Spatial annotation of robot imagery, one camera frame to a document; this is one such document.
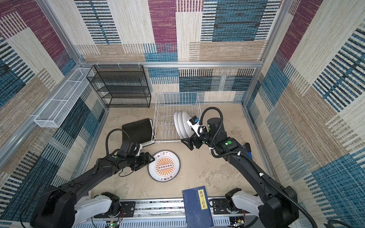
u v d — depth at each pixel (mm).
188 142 651
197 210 729
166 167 871
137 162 726
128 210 731
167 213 729
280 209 376
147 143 943
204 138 640
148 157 778
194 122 637
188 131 889
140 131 1021
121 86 1101
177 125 871
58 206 401
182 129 871
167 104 1186
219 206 732
